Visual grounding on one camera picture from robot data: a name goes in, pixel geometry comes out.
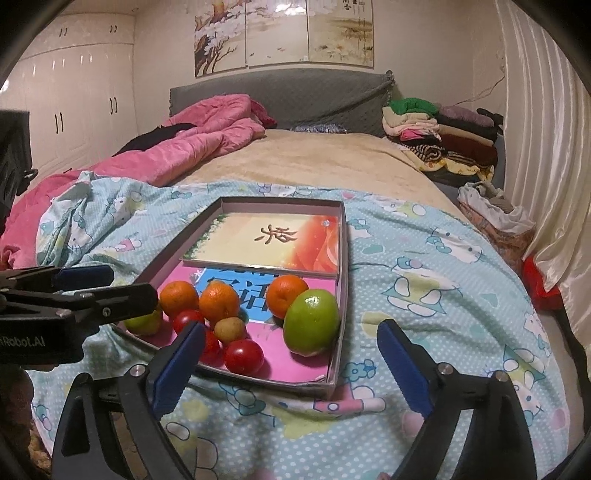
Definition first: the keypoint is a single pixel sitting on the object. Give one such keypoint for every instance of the black garment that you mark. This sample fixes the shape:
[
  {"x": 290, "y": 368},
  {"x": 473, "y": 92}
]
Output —
[{"x": 152, "y": 136}]

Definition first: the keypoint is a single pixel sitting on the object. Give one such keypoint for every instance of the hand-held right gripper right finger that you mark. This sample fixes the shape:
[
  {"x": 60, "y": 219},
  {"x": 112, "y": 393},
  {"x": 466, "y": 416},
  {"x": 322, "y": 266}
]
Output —
[{"x": 404, "y": 364}]

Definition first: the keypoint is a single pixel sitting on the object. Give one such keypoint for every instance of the grey headboard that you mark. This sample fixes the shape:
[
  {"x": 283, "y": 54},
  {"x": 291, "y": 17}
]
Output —
[{"x": 300, "y": 97}]

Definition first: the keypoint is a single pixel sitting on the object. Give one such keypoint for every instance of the small green fruit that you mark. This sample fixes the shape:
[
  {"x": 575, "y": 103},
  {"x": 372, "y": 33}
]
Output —
[{"x": 145, "y": 323}]

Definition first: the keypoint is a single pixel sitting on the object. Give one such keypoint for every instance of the large green fruit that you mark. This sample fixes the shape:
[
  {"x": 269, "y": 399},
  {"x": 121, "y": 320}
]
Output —
[{"x": 311, "y": 322}]

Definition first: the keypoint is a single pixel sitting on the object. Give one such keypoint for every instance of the red bag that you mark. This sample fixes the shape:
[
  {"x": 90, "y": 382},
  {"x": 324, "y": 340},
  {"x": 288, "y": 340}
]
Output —
[{"x": 540, "y": 284}]

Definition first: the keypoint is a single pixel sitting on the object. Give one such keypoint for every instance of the pink quilt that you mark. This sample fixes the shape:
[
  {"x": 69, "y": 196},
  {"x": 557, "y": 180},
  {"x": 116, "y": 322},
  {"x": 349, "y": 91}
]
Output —
[{"x": 203, "y": 134}]

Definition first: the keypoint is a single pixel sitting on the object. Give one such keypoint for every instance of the cream and orange book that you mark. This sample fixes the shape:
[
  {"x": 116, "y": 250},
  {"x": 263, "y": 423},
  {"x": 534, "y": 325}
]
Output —
[{"x": 240, "y": 240}]

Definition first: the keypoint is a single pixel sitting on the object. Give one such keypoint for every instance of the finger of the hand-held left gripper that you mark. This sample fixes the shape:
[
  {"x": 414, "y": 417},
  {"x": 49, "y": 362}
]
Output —
[
  {"x": 124, "y": 297},
  {"x": 87, "y": 276}
]

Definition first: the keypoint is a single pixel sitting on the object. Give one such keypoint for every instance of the red cherry tomato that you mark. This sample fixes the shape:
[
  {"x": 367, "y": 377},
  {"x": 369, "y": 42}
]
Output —
[
  {"x": 213, "y": 348},
  {"x": 187, "y": 318},
  {"x": 244, "y": 357}
]

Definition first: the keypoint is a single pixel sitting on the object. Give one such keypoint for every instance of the beige bed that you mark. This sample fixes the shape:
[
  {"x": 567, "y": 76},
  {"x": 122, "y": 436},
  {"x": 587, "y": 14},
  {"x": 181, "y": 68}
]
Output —
[{"x": 323, "y": 157}]

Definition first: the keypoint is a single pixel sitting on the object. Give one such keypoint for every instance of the orange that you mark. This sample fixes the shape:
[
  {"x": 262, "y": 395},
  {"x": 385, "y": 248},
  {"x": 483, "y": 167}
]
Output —
[
  {"x": 284, "y": 295},
  {"x": 219, "y": 302},
  {"x": 179, "y": 299}
]

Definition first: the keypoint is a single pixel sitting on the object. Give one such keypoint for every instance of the cream satin curtain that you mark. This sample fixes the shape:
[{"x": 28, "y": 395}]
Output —
[{"x": 549, "y": 161}]

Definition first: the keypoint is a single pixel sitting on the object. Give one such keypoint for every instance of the pink book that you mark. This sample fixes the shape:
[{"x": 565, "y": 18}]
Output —
[{"x": 286, "y": 364}]

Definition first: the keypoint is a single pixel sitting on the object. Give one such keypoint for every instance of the shallow cardboard box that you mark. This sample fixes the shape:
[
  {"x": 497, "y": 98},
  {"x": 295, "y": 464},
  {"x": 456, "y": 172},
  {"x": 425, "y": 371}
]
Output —
[{"x": 344, "y": 286}]

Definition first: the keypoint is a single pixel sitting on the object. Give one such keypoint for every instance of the blue cartoon printed blanket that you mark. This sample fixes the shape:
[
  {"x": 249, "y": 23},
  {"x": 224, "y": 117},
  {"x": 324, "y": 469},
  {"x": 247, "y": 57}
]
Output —
[{"x": 415, "y": 277}]

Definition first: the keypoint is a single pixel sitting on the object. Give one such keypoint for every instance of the basket with white liner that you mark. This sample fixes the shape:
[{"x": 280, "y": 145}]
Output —
[{"x": 498, "y": 221}]

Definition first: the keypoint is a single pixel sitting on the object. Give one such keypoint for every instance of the brown longan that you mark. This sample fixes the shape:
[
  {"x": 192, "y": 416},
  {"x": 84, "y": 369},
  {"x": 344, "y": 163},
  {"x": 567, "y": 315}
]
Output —
[{"x": 230, "y": 329}]

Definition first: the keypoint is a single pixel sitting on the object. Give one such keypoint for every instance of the stack of folded clothes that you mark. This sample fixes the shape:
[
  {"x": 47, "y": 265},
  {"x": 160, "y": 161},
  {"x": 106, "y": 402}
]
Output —
[{"x": 452, "y": 138}]

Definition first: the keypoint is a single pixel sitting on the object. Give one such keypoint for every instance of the blossom wall painting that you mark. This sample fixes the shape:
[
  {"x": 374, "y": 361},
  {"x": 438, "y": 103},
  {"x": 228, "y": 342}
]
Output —
[{"x": 286, "y": 32}]

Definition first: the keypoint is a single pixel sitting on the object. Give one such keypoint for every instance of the dark patterned pillow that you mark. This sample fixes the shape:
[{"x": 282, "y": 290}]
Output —
[{"x": 318, "y": 129}]

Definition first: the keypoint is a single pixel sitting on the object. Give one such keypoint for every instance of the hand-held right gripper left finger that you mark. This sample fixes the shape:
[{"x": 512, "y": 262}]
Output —
[{"x": 178, "y": 364}]

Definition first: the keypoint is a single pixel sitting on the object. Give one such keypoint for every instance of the white wardrobe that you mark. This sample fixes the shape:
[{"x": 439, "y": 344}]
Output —
[{"x": 78, "y": 92}]

